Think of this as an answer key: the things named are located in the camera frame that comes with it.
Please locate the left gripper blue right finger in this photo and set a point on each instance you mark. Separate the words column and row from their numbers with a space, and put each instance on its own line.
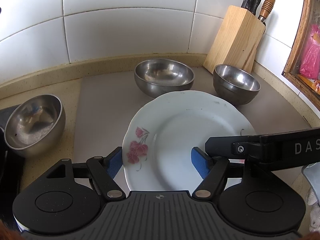
column 201, row 161

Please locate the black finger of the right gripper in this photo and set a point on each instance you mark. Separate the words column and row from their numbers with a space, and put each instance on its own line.
column 220, row 147

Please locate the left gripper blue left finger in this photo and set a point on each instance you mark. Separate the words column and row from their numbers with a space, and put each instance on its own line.
column 114, row 162

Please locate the white floral plate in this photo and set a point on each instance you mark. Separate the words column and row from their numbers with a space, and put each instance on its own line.
column 158, row 142

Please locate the steel bowl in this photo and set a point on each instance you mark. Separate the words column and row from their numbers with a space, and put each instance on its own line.
column 35, row 126
column 155, row 77
column 235, row 85

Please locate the white cloth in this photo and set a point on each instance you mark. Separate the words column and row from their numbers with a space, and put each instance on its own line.
column 312, row 174

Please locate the pink plastic bag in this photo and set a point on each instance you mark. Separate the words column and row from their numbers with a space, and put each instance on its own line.
column 309, row 66

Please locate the black stove top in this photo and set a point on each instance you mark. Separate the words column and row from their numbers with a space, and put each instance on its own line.
column 11, row 174

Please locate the wooden knife block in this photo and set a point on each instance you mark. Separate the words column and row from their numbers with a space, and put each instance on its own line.
column 236, row 41

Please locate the wooden window frame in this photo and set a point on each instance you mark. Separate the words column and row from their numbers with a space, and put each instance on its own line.
column 308, row 87

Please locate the wooden knife handle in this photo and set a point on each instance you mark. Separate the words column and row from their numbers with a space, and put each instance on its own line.
column 266, row 9

